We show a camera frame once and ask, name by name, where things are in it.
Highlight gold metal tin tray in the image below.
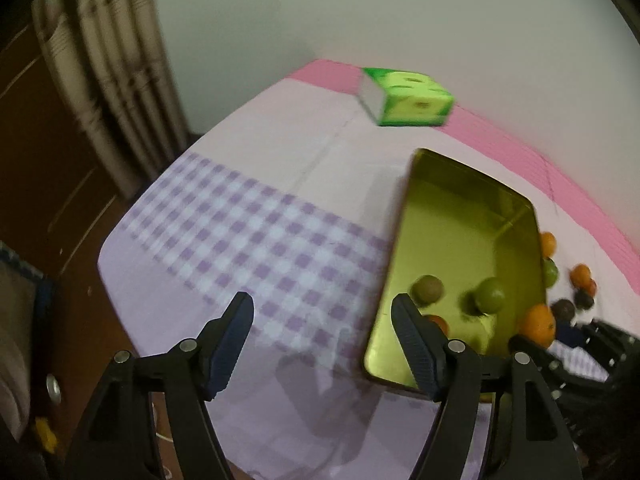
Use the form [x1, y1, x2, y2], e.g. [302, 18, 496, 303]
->
[361, 147, 547, 476]

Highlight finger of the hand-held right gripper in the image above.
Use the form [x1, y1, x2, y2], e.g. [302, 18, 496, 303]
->
[509, 334, 612, 403]
[556, 317, 640, 377]

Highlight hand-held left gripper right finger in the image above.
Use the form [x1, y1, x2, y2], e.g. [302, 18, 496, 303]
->
[390, 294, 584, 480]

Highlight small brownish fruit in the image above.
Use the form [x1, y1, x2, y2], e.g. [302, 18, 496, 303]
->
[411, 275, 445, 307]

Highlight green tissue pack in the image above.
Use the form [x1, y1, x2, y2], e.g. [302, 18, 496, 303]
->
[357, 67, 455, 127]

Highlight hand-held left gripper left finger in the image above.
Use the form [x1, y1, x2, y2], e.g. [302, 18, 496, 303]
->
[65, 291, 256, 480]

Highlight small yellow object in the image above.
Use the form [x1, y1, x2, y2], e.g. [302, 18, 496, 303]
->
[33, 416, 58, 452]

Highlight beige patterned curtain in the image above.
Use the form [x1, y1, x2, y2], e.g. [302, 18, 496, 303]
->
[31, 0, 192, 202]

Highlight pink purple checked tablecloth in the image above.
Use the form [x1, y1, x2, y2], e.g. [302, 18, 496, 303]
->
[97, 57, 640, 480]

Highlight grey cushion blue trim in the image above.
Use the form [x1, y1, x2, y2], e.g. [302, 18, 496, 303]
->
[0, 242, 57, 443]

